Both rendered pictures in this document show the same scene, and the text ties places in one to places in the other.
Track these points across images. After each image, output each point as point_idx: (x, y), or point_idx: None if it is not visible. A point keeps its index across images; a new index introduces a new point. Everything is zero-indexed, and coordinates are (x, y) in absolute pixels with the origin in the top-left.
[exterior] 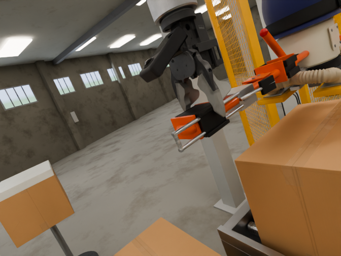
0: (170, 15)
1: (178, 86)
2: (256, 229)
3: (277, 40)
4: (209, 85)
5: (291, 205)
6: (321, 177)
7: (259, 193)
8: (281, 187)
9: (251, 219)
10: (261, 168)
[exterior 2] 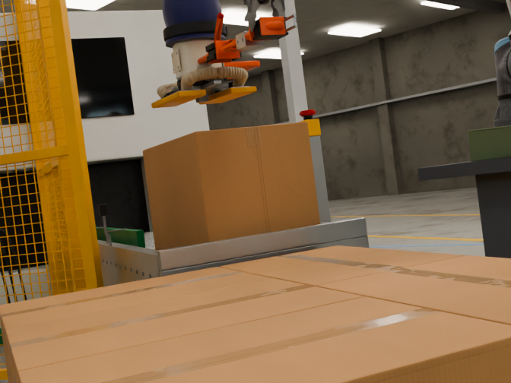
0: None
1: (254, 1)
2: None
3: (183, 42)
4: (282, 6)
5: (249, 172)
6: (274, 132)
7: (219, 169)
8: (242, 153)
9: None
10: (226, 135)
